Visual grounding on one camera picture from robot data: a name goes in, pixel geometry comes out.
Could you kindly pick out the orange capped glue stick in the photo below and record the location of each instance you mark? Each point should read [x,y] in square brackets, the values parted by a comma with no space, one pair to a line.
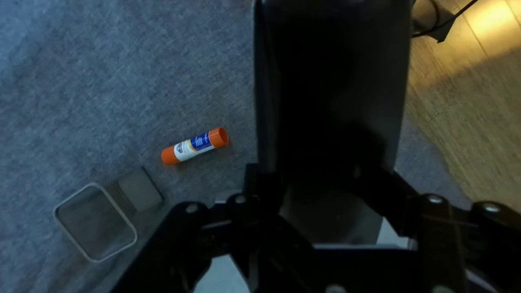
[195,148]

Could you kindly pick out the clear plastic container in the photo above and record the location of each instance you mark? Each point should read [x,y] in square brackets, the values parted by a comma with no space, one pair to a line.
[100,219]

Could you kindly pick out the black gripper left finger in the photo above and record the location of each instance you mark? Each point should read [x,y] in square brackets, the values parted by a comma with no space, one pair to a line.
[255,188]

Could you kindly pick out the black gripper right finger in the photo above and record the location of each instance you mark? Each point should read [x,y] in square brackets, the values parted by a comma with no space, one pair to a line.
[385,191]

